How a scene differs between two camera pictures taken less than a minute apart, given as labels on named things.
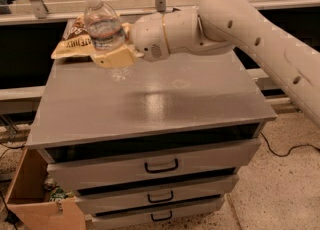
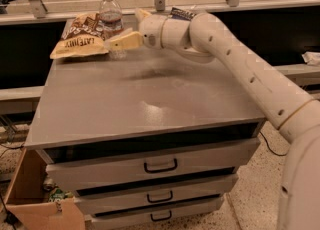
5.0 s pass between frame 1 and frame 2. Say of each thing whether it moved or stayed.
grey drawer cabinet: stayed
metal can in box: stayed
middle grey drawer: stayed
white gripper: moved
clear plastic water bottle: moved
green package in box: stayed
